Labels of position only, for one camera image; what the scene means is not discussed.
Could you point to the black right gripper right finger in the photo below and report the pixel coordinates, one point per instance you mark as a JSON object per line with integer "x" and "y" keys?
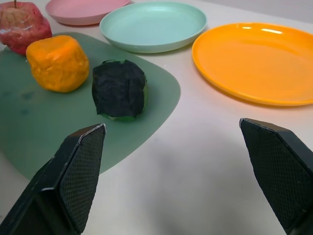
{"x": 281, "y": 169}

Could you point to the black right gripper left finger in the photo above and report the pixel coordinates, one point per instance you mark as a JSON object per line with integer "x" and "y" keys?
{"x": 73, "y": 176}

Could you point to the dark green fruit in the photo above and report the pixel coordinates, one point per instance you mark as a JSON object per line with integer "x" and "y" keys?
{"x": 119, "y": 90}

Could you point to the orange plate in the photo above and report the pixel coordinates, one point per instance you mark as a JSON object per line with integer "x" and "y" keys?
{"x": 256, "y": 61}

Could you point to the orange fruit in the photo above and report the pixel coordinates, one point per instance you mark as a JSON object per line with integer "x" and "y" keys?
{"x": 57, "y": 63}

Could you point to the pink plate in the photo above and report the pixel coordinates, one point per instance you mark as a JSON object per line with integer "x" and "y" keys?
{"x": 83, "y": 11}

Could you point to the light green plate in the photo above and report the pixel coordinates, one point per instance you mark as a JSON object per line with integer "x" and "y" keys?
{"x": 152, "y": 25}

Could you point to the green mat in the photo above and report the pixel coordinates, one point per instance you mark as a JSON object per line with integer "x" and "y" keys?
{"x": 36, "y": 117}

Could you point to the red apple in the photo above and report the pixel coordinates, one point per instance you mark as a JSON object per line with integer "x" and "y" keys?
{"x": 23, "y": 27}

